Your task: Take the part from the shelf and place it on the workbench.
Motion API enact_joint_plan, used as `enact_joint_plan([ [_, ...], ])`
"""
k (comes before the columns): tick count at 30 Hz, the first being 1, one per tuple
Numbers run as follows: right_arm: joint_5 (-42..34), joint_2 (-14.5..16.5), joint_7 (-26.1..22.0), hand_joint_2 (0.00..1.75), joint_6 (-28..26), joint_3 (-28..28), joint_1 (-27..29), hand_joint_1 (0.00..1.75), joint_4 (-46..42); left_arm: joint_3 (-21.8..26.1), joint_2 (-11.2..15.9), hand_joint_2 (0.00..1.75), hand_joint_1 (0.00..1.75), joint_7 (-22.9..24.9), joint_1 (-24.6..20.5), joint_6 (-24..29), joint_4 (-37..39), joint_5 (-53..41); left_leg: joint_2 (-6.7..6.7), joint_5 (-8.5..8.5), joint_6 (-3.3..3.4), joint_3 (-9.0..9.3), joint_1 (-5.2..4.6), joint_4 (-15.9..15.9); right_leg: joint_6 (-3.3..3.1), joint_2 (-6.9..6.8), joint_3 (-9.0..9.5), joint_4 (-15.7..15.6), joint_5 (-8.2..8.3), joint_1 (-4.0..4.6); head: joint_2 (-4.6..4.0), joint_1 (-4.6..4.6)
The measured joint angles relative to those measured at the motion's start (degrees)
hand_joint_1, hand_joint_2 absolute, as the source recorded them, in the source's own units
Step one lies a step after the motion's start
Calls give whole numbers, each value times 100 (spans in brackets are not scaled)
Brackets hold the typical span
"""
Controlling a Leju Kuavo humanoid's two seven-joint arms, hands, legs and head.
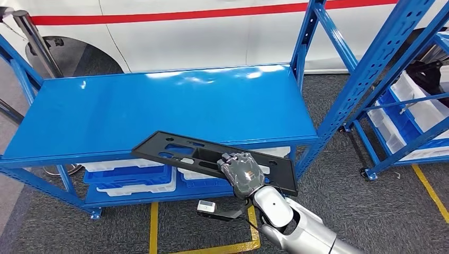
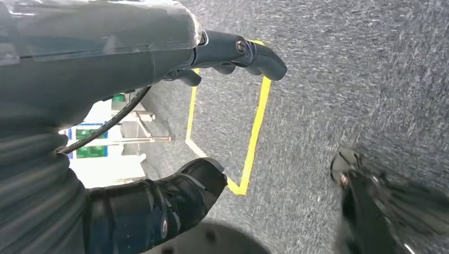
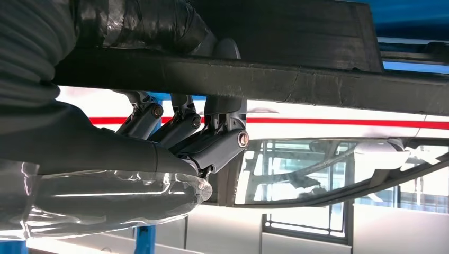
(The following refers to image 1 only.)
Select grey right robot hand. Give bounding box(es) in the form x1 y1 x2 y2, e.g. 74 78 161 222
217 151 265 201

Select black plastic car part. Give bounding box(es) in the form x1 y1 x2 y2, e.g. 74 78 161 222
131 130 299 197

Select blue metal shelf rack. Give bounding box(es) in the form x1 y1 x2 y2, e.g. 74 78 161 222
0 0 437 220
338 10 449 181

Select blue plastic bin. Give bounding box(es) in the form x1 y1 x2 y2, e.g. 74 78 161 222
83 165 173 185
181 175 236 189
377 89 449 150

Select white car with red stripe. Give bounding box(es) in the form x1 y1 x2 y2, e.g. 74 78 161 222
0 0 449 74

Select large white plastic bin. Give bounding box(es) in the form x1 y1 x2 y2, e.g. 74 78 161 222
390 70 449 141

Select black parts in bin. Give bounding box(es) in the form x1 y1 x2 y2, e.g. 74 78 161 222
407 59 444 101

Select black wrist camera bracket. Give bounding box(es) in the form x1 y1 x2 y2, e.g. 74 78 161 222
196 201 253 222

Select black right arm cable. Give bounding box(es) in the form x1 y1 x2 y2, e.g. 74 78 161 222
245 206 269 235

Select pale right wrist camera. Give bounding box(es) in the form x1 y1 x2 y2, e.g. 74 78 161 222
197 200 215 213

